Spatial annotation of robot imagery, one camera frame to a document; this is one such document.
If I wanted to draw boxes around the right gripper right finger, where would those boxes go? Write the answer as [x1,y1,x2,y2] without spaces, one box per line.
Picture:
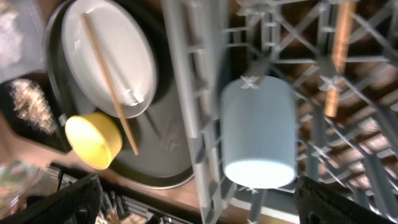
[294,177,394,224]

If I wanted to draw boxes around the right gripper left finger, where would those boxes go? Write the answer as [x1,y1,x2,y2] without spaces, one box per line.
[1,174,103,224]

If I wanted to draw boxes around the yellow bowl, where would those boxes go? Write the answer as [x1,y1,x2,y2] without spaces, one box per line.
[65,112,123,170]

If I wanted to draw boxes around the light blue cup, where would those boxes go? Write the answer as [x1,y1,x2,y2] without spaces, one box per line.
[220,77,297,189]

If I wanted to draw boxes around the food scraps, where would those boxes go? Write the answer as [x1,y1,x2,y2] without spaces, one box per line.
[9,78,57,135]

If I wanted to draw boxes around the white round plate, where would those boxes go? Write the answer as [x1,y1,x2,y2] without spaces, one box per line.
[62,0,158,118]

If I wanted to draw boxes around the wooden chopstick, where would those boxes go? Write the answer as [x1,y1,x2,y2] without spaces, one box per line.
[80,13,139,156]
[324,1,356,117]

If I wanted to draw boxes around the grey dishwasher rack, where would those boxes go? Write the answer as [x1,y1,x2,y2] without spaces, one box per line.
[161,0,397,223]

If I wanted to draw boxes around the black rectangular tray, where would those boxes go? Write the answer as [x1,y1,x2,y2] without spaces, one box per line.
[1,73,72,154]

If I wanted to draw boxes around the round black serving tray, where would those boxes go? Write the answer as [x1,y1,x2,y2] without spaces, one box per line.
[44,0,193,189]

